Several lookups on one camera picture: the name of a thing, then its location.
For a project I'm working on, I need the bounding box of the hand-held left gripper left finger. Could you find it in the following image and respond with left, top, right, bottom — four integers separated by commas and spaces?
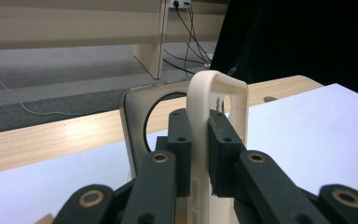
120, 108, 193, 224

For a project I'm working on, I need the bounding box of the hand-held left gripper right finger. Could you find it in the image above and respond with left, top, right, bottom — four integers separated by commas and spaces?
208, 109, 324, 224

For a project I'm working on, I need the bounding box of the beige phone case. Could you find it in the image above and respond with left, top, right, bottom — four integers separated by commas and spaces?
186, 70, 250, 224

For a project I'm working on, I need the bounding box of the grey phone case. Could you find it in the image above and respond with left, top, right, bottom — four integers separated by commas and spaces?
118, 78, 194, 180

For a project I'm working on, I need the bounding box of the white table sheet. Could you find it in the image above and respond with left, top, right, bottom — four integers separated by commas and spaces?
0, 83, 358, 224

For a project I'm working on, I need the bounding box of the wooden table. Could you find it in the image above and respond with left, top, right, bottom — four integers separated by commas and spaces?
0, 74, 324, 177

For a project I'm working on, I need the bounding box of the black curtain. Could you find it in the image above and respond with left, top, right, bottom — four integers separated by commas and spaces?
210, 0, 358, 103

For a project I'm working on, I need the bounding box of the light wooden bench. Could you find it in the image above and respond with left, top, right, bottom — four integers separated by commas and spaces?
0, 0, 231, 103

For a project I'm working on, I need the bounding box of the bundle of black floor cables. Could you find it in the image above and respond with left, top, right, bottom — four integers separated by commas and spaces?
162, 0, 213, 76

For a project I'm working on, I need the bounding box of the white wall socket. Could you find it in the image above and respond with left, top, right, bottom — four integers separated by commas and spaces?
168, 0, 192, 9

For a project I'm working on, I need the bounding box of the thin white floor cable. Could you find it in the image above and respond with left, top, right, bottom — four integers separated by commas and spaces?
0, 60, 86, 117

